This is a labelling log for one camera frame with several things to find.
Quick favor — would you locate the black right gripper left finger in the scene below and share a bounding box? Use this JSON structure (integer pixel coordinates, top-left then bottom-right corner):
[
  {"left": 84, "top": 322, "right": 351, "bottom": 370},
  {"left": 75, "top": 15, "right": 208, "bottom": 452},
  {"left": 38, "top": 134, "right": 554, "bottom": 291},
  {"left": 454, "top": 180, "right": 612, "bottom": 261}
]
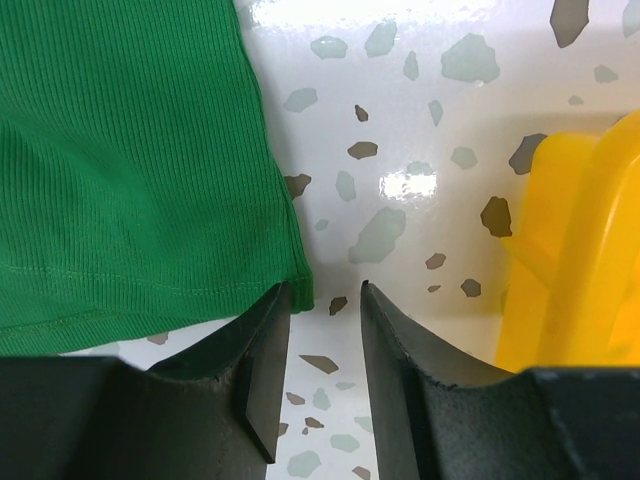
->
[{"left": 1, "top": 283, "right": 291, "bottom": 479}]

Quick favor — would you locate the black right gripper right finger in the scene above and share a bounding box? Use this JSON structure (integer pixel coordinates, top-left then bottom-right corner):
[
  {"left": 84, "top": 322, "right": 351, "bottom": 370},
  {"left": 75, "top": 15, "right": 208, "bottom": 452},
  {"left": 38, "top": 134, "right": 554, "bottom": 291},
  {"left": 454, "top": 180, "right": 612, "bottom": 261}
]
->
[{"left": 360, "top": 282, "right": 639, "bottom": 479}]

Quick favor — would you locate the green tank top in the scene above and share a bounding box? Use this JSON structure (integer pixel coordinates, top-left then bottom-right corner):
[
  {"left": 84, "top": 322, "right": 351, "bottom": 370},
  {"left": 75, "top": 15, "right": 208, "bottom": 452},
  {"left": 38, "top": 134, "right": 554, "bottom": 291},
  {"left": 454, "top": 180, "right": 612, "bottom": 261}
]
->
[{"left": 1, "top": 1, "right": 314, "bottom": 355}]

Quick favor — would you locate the yellow plastic tray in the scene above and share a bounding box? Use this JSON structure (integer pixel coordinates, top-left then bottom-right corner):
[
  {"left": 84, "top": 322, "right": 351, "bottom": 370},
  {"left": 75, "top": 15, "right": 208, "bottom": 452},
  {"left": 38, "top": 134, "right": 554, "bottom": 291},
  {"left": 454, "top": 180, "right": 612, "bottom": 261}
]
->
[{"left": 495, "top": 111, "right": 639, "bottom": 372}]

